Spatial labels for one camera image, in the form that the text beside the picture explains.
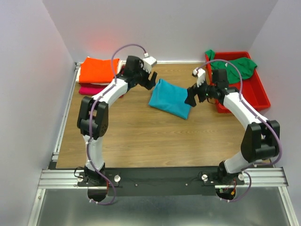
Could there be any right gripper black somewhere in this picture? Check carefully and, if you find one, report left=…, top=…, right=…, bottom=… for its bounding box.
left=183, top=76, right=216, bottom=107

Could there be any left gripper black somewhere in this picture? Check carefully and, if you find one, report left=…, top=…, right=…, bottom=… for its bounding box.
left=133, top=62, right=157, bottom=90

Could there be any teal blue t shirt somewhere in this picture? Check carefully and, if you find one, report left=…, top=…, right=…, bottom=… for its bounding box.
left=149, top=79, right=191, bottom=120

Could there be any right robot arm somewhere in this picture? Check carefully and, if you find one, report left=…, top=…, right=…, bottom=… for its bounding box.
left=185, top=68, right=281, bottom=185

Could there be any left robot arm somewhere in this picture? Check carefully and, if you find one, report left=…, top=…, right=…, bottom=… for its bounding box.
left=77, top=53, right=157, bottom=186

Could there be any folded dark red t shirt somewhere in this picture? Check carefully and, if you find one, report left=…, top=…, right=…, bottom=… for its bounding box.
left=117, top=65, right=125, bottom=77

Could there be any folded white t shirt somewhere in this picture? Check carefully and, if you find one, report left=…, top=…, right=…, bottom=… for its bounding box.
left=76, top=56, right=127, bottom=87

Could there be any green t shirt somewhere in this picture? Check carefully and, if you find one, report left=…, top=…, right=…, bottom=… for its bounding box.
left=205, top=49, right=257, bottom=84

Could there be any folded orange t shirt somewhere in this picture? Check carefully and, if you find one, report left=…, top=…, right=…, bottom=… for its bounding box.
left=79, top=56, right=120, bottom=84

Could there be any red plastic bin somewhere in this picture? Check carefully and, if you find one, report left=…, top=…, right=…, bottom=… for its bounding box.
left=206, top=52, right=270, bottom=111

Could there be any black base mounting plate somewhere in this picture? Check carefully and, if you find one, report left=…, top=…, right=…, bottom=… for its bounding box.
left=77, top=166, right=244, bottom=196

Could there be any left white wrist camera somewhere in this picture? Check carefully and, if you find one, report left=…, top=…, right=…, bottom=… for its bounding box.
left=143, top=56, right=157, bottom=73

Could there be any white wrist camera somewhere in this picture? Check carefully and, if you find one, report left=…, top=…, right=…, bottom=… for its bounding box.
left=143, top=56, right=157, bottom=73
left=192, top=68, right=206, bottom=87

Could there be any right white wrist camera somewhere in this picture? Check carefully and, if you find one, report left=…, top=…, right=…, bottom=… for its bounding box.
left=192, top=68, right=206, bottom=87

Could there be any aluminium frame rail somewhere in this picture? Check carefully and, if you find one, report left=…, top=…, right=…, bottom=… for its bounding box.
left=38, top=168, right=288, bottom=189

